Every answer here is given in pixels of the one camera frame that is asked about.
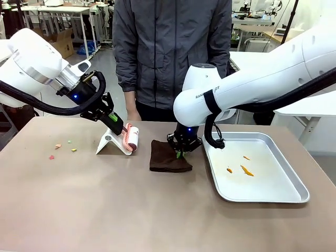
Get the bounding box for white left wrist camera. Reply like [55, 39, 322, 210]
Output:
[68, 59, 92, 78]

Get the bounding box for distant white workbench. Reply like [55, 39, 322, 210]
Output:
[232, 15, 276, 27]

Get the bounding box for black earphone cord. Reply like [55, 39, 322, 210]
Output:
[153, 0, 159, 92]

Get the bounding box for white folded stand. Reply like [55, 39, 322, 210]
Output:
[95, 126, 133, 156]

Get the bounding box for wooden top table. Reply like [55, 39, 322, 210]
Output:
[262, 30, 295, 45]

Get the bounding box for pink lint roller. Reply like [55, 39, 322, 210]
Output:
[115, 122, 140, 154]

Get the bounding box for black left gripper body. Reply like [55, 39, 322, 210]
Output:
[56, 75, 106, 108]

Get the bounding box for long white background table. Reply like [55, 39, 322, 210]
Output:
[20, 5, 91, 61]

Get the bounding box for blue plastic bag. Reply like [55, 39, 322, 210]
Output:
[77, 40, 100, 56]

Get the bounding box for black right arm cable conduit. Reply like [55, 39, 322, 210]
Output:
[203, 67, 336, 150]

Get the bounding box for orange scraps in tray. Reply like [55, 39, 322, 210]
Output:
[240, 164, 255, 177]

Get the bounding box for white cabinet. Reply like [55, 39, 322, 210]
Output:
[245, 38, 271, 53]

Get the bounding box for person's right hand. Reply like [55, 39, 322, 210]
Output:
[127, 106, 142, 122]

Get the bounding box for silver metal tray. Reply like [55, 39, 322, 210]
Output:
[201, 132, 310, 204]

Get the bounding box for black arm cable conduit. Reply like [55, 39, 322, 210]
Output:
[0, 70, 107, 116]
[203, 67, 336, 150]

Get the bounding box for person in grey jacket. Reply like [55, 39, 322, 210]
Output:
[112, 0, 233, 123]

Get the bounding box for black handbag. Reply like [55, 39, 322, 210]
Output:
[0, 103, 40, 125]

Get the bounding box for black tripod pole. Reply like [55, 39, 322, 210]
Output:
[284, 0, 300, 35]

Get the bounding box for brown cloth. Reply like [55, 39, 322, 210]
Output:
[149, 139, 193, 173]

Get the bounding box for black box under table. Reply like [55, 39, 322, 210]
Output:
[245, 109, 275, 126]

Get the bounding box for person's right forearm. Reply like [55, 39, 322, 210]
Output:
[123, 88, 138, 111]

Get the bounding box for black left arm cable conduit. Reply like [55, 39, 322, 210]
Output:
[0, 70, 107, 116]

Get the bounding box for brown cardboard box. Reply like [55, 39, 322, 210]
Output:
[34, 27, 75, 59]

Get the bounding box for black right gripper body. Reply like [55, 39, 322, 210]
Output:
[173, 122, 203, 144]

